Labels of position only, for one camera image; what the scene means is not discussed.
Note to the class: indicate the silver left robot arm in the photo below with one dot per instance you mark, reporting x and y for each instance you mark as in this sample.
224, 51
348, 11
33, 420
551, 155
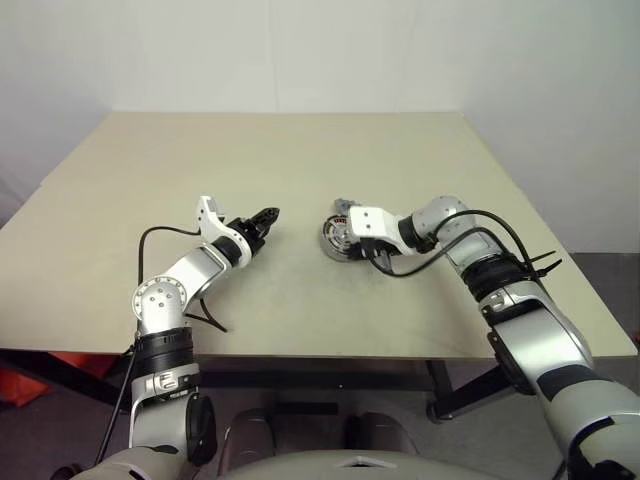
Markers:
160, 300

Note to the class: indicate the red object under table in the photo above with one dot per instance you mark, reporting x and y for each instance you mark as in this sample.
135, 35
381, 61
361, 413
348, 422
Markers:
20, 387

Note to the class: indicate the dark rounded shape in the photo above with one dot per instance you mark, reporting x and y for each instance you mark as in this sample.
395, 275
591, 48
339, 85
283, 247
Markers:
250, 435
380, 432

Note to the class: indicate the grey toothed gear plate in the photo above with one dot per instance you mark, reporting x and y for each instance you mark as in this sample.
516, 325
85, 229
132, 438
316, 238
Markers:
342, 204

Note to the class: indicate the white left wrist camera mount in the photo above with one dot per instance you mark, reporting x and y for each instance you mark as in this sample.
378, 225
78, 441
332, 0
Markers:
207, 215

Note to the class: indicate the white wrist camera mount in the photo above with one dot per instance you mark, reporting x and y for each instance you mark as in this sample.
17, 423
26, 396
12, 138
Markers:
370, 220
207, 215

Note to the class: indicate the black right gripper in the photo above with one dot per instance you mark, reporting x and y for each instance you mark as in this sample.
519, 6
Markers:
384, 250

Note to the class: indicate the black table frame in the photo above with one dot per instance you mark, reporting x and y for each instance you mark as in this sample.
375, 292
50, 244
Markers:
465, 395

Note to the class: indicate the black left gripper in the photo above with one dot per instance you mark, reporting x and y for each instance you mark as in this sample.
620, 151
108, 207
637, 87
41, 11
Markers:
247, 234

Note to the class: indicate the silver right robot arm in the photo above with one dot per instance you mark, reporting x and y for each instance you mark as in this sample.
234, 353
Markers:
530, 330

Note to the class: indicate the black zip tie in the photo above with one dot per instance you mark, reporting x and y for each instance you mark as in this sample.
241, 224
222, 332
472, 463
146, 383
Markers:
545, 264

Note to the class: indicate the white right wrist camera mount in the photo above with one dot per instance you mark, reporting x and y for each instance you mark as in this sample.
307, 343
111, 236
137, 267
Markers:
370, 220

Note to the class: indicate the grey robot torso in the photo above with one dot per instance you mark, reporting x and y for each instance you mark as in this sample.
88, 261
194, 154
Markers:
320, 467

